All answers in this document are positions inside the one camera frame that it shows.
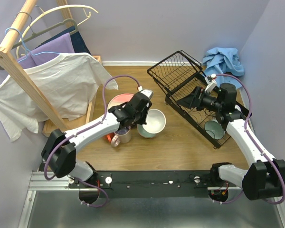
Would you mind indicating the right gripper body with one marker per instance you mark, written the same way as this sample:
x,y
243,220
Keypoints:
x,y
205,100

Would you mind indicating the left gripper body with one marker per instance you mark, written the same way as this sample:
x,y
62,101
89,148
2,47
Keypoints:
x,y
140,107

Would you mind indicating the green beige bowl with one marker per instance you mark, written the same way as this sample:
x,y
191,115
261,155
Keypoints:
x,y
146,134

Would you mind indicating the pink white plate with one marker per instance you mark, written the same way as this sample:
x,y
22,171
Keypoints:
x,y
119,99

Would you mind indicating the white orange bowl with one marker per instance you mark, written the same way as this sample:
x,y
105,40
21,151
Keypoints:
x,y
155,121

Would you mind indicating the pink mug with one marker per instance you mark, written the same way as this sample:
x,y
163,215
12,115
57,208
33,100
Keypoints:
x,y
121,136

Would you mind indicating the orange mug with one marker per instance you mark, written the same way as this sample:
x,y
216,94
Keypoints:
x,y
109,137

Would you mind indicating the plain white bowl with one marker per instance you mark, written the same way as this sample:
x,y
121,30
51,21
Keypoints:
x,y
238,107

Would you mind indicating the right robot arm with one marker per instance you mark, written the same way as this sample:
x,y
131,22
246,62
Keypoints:
x,y
265,178

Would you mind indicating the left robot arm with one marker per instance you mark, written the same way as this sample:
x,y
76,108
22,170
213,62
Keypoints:
x,y
60,150

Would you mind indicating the teal bowl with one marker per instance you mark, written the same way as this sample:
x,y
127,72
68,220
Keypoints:
x,y
214,129

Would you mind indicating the blue cloth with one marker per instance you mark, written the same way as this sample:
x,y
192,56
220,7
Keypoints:
x,y
223,60

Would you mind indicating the white t-shirt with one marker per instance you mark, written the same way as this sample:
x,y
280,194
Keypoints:
x,y
69,82

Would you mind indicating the navy garment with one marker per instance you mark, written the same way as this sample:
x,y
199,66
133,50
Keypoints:
x,y
78,43

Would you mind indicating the purple shirt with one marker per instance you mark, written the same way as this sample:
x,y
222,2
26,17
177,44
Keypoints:
x,y
62,44

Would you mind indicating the cream hanger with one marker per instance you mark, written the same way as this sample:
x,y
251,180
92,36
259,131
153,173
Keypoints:
x,y
53,16

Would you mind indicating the grey hanger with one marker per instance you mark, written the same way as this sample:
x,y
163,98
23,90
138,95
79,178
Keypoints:
x,y
35,35

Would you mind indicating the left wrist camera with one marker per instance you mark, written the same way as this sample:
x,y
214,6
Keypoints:
x,y
148,93

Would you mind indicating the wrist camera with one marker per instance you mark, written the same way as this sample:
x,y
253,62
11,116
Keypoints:
x,y
211,82
148,93

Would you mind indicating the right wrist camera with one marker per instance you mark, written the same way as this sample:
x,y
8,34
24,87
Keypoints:
x,y
211,82

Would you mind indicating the black wire dish rack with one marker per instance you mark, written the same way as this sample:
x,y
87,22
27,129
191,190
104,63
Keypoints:
x,y
177,75

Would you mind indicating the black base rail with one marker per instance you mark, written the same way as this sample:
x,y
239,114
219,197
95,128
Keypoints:
x,y
158,184

